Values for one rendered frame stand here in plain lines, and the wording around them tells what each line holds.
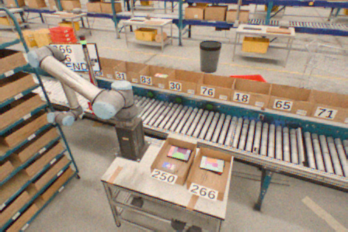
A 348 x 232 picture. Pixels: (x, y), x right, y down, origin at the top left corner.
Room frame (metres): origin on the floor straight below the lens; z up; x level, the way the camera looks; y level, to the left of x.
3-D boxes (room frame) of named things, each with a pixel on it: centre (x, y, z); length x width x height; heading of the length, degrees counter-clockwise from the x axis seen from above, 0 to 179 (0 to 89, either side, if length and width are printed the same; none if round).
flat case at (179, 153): (1.33, -0.05, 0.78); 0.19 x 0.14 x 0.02; 71
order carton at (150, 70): (2.51, 0.20, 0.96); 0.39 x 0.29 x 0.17; 66
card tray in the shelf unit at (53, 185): (1.54, 1.44, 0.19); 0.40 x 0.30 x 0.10; 158
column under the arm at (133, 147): (1.42, 0.39, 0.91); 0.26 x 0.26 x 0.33; 70
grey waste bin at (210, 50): (4.78, -0.90, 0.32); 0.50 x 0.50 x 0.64
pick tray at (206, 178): (1.11, -0.29, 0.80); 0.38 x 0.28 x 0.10; 157
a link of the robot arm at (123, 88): (1.41, 0.39, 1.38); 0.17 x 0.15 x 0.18; 157
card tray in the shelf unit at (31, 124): (1.55, 1.43, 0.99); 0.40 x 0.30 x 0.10; 153
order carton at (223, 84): (2.20, -0.52, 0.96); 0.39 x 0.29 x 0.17; 66
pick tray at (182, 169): (1.24, 0.00, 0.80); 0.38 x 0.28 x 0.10; 158
